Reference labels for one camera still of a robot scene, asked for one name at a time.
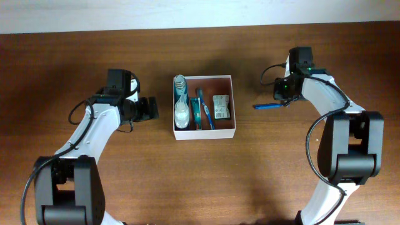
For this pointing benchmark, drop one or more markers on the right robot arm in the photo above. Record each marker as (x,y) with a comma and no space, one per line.
(343,146)

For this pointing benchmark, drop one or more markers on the teal mouthwash bottle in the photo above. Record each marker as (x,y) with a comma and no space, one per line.
(180,88)

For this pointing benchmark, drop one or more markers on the clear hand soap pump bottle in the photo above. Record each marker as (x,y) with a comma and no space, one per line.
(181,112)

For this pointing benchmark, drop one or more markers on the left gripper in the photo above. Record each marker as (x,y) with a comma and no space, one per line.
(145,113)

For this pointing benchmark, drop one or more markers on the red green toothpaste tube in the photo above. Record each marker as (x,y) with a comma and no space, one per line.
(196,110)

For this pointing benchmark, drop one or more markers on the green soap box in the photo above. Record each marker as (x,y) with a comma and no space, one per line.
(221,106)

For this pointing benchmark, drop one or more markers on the blue white toothbrush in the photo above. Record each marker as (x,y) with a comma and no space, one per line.
(199,93)

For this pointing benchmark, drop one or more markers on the white cardboard box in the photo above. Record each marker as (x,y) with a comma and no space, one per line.
(210,85)

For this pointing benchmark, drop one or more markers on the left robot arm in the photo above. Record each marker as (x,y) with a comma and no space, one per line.
(67,185)

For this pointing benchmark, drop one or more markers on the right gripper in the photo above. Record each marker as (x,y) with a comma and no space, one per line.
(279,94)

